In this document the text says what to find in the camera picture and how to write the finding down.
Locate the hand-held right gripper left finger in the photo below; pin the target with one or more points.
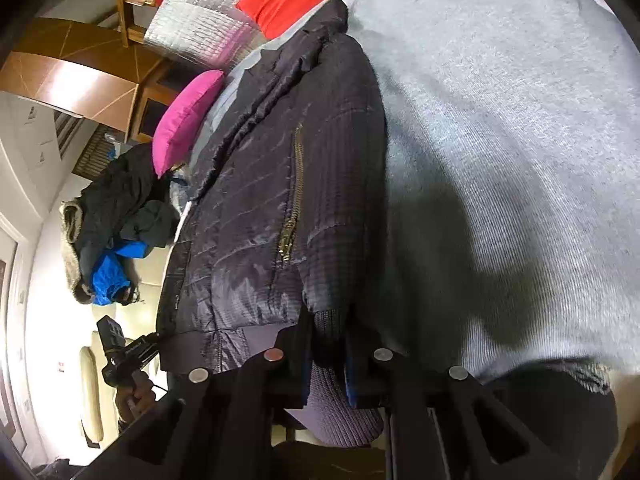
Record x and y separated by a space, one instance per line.
280 380

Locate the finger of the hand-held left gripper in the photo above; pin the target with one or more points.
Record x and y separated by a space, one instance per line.
147 345

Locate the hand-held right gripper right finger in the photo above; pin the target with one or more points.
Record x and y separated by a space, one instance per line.
370 385

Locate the dark quilted zip jacket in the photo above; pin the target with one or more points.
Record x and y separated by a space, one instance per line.
260 210

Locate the pile of dark clothes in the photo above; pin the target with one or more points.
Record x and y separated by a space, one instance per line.
115 195

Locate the person's left hand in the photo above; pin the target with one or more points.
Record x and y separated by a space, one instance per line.
137 400

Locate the blue garment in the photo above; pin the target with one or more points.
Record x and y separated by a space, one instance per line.
112 272

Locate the dark fleece garment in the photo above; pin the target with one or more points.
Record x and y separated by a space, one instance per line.
150 222

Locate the clear plastic package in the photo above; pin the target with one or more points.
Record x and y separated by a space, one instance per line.
180 190

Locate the wooden lattice window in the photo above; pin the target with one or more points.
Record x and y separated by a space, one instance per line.
95 160

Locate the pink pillow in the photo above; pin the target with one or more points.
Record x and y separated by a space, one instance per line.
185 120

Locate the brown wooden cabinet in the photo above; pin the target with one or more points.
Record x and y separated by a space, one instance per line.
75 75

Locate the grey blanket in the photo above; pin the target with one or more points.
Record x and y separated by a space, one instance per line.
500 135

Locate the silver foil insulation panel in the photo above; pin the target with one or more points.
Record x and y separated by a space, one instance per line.
200 20

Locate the wooden stair railing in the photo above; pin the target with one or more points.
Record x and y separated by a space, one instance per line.
127 10

